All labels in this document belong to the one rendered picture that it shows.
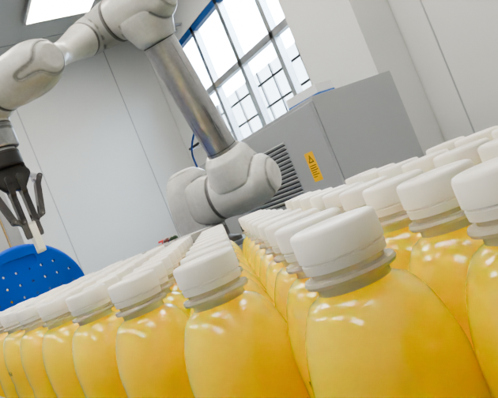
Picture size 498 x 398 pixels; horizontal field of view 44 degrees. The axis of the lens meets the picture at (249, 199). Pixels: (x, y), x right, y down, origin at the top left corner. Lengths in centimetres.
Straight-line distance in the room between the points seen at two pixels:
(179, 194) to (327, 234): 172
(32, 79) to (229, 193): 77
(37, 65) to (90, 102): 584
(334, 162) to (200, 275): 248
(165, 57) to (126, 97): 548
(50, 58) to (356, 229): 113
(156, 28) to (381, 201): 146
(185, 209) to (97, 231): 492
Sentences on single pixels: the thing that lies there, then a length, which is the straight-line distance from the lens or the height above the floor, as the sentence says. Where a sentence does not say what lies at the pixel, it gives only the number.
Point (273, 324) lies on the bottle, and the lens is 36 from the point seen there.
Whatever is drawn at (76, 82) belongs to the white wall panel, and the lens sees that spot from 720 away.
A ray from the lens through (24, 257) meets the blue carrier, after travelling 161.
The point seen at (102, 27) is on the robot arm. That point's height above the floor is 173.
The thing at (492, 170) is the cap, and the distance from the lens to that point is 23.
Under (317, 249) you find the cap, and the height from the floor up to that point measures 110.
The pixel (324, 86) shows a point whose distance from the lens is 310.
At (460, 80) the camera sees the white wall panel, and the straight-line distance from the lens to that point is 388.
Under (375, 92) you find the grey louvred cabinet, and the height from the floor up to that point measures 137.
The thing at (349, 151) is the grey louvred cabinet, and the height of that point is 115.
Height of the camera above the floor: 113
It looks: level
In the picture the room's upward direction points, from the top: 22 degrees counter-clockwise
